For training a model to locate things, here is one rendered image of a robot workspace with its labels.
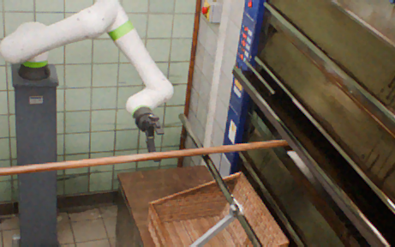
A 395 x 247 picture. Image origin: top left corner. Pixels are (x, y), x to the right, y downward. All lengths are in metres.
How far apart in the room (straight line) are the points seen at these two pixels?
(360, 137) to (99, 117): 2.03
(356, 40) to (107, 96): 1.94
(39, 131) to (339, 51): 1.58
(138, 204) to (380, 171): 1.54
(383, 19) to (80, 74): 2.06
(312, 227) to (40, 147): 1.43
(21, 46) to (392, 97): 1.59
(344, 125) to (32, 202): 1.80
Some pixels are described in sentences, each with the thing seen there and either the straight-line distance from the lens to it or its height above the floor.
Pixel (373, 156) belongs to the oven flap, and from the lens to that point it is 2.17.
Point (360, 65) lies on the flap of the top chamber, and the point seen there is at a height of 1.77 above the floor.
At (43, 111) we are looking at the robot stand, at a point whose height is 1.04.
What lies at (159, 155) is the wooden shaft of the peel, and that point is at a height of 1.20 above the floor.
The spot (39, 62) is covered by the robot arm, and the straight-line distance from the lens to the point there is 3.06.
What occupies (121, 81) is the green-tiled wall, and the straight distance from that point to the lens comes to 3.77.
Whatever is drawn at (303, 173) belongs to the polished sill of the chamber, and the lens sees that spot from 2.62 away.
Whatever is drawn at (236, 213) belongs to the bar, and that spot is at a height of 1.17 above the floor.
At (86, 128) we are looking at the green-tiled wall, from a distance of 3.89.
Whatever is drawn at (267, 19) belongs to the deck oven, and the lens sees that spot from 2.86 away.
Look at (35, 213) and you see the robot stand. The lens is 3.49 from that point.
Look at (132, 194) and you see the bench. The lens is 3.36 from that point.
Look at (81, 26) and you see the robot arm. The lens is 2.67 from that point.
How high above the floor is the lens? 2.59
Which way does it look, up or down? 30 degrees down
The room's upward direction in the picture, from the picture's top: 10 degrees clockwise
